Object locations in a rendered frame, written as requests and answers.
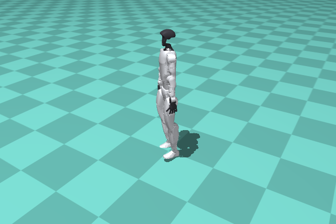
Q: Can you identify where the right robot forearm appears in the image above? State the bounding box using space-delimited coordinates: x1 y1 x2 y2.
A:
158 72 163 89

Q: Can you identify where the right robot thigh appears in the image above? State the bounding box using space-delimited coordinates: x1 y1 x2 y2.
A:
156 89 165 123

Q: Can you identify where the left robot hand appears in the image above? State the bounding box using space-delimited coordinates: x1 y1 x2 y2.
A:
166 98 177 114

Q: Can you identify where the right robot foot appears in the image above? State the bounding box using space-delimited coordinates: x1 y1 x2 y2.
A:
160 141 171 148

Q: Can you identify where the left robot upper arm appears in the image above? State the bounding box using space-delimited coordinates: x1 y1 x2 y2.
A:
166 53 176 83

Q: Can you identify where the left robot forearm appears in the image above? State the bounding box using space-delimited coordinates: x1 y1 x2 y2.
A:
169 77 176 102

